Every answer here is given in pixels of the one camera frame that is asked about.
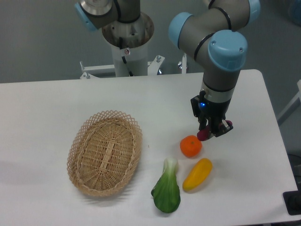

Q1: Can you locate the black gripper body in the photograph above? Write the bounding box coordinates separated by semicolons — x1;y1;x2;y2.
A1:
190;89;232;123

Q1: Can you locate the purple sweet potato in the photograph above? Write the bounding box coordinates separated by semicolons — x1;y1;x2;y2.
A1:
197;119;233;142

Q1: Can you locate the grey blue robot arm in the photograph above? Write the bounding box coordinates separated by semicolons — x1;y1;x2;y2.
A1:
75;0;261;141

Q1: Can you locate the orange tangerine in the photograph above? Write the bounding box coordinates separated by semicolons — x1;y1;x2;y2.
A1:
180;135;203;158

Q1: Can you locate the yellow mango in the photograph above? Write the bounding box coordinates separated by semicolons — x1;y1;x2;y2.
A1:
182;158;213;192

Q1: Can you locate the green bok choy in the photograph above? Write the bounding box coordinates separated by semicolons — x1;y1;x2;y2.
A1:
151;157;181;213

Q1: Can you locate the black device at table edge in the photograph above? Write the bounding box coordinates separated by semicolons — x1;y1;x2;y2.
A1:
283;191;301;216

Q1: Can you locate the woven wicker basket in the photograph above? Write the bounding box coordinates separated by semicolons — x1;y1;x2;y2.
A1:
67;110;143;197

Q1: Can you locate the white metal base frame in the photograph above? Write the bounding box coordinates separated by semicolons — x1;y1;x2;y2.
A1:
79;53;189;79

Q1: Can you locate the white frame at right edge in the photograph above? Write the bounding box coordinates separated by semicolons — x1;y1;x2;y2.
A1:
277;80;301;126

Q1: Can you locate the black cable on pedestal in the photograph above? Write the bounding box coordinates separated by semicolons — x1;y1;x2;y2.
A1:
118;37;134;77

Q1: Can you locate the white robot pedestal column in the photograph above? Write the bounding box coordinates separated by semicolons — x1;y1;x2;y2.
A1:
102;12;154;65

